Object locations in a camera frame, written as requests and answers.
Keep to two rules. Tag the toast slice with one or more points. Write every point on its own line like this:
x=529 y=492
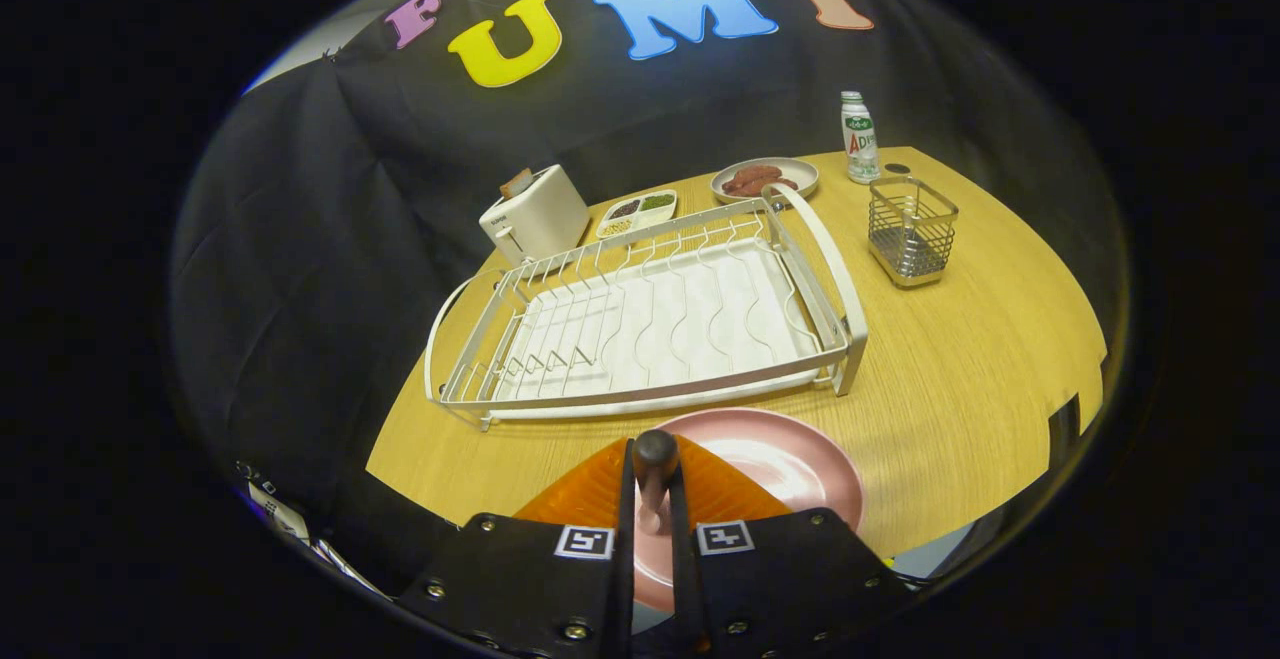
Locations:
x=517 y=183

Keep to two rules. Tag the black backdrop cloth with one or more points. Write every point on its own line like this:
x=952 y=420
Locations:
x=320 y=239

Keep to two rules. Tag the beige plate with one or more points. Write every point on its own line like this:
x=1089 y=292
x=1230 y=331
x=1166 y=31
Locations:
x=805 y=175

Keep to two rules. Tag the pink plate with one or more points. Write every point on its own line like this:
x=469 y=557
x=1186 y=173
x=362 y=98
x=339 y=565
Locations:
x=790 y=464

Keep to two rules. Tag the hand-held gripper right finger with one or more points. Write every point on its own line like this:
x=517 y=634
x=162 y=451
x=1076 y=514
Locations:
x=790 y=579

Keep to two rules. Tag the raw meat piece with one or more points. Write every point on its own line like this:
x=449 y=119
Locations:
x=775 y=186
x=750 y=174

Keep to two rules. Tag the white toaster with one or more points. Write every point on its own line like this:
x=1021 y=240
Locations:
x=545 y=219

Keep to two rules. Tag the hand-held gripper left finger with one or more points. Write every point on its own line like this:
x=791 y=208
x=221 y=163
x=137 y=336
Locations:
x=520 y=579

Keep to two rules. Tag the divided tray with beans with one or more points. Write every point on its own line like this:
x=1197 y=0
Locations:
x=640 y=214

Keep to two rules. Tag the white bottle green label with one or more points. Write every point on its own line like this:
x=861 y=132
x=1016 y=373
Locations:
x=860 y=144

